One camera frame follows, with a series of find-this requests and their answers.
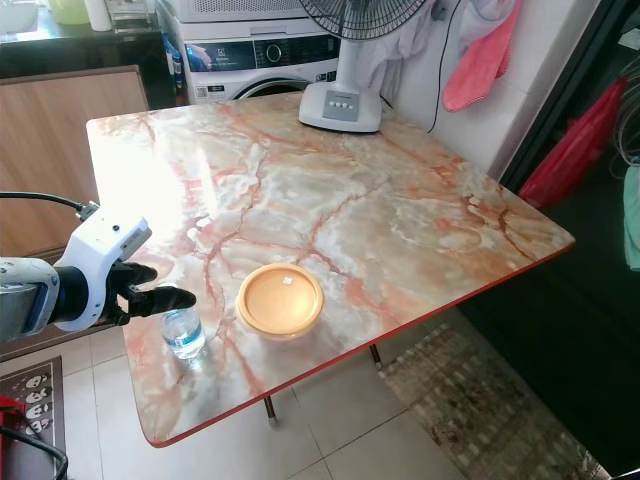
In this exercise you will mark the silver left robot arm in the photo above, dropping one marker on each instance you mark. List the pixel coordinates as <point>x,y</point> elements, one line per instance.
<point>25,295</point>

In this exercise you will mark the black fridge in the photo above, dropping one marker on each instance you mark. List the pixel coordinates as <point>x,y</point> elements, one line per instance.
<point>590,330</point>

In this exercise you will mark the brown panda print mat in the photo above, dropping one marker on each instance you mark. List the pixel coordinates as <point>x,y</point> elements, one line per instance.
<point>40,400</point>

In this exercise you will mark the wooden cabinet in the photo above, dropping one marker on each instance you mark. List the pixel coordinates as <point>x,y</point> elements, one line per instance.
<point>60,140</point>

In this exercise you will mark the blue detergent bottle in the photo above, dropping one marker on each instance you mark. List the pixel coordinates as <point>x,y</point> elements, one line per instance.
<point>172,62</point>

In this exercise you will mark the marble pattern table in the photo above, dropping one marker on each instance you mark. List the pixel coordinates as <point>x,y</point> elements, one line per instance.
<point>380,220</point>

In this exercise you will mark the dark kitchen countertop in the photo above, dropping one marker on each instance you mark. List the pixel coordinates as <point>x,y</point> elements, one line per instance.
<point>80,50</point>

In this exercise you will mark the white washing machine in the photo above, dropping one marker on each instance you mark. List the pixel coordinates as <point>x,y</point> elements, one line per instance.
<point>260,55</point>

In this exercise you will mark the white bottle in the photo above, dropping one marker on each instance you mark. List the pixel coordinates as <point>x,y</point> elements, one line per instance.
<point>98,12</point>

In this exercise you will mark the white table fan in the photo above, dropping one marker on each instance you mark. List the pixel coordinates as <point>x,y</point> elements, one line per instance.
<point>345,100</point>

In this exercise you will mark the green bowl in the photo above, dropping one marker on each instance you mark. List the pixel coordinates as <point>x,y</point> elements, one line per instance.
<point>70,10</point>

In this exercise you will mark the white dryer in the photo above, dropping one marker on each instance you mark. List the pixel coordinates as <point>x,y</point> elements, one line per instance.
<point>240,8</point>

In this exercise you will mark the white bowl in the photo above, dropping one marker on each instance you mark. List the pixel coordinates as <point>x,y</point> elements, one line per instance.
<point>18,15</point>

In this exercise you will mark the beige patterned rug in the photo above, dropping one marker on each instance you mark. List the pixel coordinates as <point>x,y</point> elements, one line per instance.
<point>480,400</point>

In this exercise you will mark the white hanging cloth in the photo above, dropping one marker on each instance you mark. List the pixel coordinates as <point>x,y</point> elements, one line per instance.
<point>400,50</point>

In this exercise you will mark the pink hanging cloth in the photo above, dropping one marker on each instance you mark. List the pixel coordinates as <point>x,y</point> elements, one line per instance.
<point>480,65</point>

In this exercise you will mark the red bag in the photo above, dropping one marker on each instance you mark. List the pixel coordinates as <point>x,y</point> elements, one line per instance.
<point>575,150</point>

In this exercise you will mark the teal cloth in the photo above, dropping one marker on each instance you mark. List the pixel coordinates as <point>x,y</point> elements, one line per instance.
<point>632,220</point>

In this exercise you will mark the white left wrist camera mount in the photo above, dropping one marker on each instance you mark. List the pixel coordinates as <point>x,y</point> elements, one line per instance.
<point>105,240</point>

